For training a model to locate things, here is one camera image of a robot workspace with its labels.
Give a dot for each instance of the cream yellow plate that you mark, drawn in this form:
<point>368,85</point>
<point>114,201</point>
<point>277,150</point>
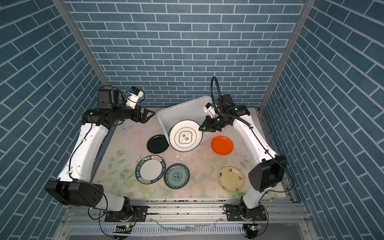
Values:
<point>231,179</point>

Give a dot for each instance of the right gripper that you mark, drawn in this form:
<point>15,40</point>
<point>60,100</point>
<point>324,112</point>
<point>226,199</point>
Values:
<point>209,126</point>

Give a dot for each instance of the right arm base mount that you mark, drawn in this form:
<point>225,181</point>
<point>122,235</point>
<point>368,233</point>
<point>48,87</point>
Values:
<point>244,213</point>

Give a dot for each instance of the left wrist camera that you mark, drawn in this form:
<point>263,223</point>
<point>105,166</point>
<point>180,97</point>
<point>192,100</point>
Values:
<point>135,96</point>

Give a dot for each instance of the black round plate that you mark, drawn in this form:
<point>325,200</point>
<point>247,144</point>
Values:
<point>157,144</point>

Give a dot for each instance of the orange round plate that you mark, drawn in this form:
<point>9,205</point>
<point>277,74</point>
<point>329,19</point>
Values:
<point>222,145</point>

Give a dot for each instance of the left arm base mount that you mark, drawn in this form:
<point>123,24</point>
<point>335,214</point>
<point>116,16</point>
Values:
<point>135,214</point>

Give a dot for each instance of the aluminium corner post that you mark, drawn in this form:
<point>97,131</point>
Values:
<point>304,14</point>
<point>81,41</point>

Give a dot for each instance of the white plastic bin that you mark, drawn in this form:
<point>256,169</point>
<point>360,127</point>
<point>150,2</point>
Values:
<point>190,110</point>

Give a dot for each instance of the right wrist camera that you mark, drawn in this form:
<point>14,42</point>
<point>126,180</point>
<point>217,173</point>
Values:
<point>210,110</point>

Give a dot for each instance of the green patterned small plate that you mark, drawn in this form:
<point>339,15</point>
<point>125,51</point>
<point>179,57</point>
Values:
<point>176,176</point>

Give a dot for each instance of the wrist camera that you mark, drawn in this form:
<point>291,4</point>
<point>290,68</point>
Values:
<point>135,96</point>
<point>210,110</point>

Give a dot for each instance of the right aluminium corner post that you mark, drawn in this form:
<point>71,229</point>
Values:
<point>304,14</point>

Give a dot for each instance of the aluminium rail frame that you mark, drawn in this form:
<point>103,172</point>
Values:
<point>276,220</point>

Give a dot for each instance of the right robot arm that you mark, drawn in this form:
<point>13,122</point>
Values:
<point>269,169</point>

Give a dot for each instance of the left aluminium corner post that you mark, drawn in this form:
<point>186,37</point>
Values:
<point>81,41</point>

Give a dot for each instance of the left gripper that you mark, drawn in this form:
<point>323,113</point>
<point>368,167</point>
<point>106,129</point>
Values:
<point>142,119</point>

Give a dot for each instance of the green rim plate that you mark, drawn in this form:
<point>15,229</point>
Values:
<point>150,169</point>

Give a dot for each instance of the white plate with emblem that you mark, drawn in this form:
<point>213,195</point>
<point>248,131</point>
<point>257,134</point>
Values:
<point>185,136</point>

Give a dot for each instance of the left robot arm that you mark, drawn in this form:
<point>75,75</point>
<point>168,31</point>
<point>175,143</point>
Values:
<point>73,186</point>

